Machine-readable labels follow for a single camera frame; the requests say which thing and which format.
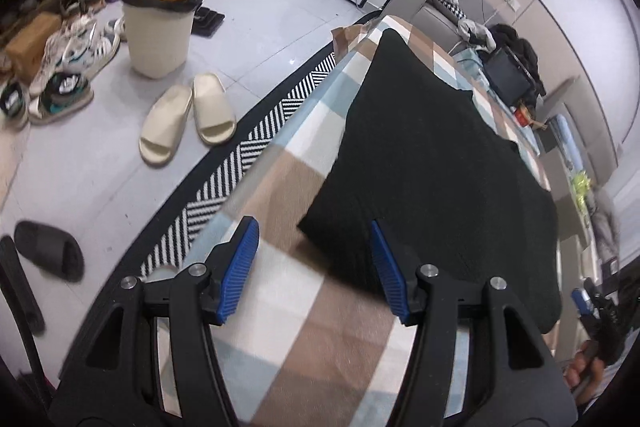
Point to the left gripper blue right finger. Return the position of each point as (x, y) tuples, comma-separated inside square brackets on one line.
[(512, 379)]

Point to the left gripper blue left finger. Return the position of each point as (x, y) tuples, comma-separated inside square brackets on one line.
[(112, 377)]

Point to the black knit sweater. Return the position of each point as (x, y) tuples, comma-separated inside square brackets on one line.
[(416, 155)]

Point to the black clothes pile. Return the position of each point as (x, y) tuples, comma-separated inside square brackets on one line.
[(506, 36)]

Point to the person's right hand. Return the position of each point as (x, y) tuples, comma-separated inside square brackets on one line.
[(584, 374)]

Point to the green toy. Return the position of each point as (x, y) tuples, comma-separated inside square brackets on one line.
[(581, 186)]

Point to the black slipper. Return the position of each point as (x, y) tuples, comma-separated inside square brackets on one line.
[(53, 250)]

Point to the plaid checkered blanket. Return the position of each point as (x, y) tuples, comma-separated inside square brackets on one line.
[(303, 348)]

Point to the black white striped rug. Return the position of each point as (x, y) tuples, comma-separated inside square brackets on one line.
[(167, 238)]

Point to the red instant noodle cup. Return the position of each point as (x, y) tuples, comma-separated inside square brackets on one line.
[(523, 117)]

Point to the cream slipper left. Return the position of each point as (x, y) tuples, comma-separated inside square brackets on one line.
[(163, 128)]

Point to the cream slipper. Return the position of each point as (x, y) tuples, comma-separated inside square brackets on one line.
[(214, 116), (163, 128)]

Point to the black monitor screen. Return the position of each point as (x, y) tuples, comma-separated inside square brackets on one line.
[(510, 79)]

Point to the cream slipper right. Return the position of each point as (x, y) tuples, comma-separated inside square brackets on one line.
[(214, 116)]

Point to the black teal sneaker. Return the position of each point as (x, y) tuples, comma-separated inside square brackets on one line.
[(65, 93)]

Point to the white green sneaker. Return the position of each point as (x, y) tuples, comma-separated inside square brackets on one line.
[(84, 47)]

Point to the cream trash bin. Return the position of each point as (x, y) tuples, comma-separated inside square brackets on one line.
[(158, 40)]

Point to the grey sofa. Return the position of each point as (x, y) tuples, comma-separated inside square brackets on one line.
[(568, 83)]

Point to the black tray on floor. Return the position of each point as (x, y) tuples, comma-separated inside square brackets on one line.
[(206, 22)]

